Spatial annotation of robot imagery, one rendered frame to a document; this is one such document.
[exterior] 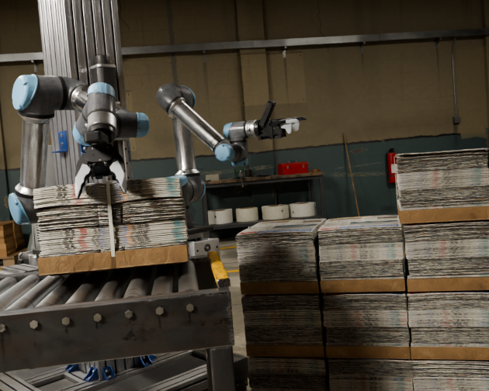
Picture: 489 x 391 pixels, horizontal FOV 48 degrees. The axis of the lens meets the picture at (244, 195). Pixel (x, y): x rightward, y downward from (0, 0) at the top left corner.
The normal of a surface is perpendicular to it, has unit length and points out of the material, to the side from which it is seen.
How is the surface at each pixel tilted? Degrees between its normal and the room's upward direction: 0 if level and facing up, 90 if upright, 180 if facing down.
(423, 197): 90
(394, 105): 90
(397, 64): 90
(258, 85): 90
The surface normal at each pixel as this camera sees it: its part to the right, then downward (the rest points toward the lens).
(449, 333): -0.28, 0.07
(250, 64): 0.12, 0.04
